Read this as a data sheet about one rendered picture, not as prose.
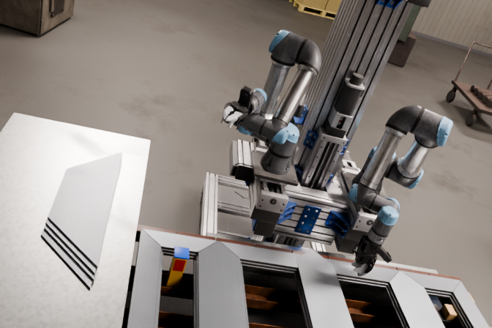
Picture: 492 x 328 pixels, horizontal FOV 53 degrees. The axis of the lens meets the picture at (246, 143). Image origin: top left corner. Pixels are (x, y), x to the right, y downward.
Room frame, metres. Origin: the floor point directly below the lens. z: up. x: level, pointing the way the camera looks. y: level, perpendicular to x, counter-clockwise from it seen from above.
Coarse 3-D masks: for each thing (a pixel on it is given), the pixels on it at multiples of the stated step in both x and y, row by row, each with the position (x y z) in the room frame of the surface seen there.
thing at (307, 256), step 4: (300, 256) 1.75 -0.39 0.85; (304, 256) 1.76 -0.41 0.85; (308, 256) 1.77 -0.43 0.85; (312, 256) 1.77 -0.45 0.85; (316, 256) 1.79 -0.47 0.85; (320, 256) 1.79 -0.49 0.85; (304, 260) 1.73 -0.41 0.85; (308, 260) 1.74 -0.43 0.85; (312, 260) 1.75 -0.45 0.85; (316, 260) 1.76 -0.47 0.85; (320, 260) 1.77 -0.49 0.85; (324, 260) 1.78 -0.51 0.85; (332, 264) 1.77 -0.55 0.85
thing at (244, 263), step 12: (168, 252) 1.52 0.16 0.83; (192, 252) 1.55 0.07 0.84; (252, 264) 1.61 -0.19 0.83; (264, 264) 1.63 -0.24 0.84; (276, 264) 1.65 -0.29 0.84; (348, 276) 1.73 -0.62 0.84; (132, 288) 1.29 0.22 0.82; (300, 288) 1.56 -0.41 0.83; (300, 300) 1.51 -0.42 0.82; (396, 300) 1.69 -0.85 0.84; (456, 300) 1.82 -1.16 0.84; (156, 312) 1.21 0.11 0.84; (396, 312) 1.63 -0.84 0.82; (456, 312) 1.77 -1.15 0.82; (156, 324) 1.17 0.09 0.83; (312, 324) 1.38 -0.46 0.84; (408, 324) 1.56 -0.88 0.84; (468, 324) 1.69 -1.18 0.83
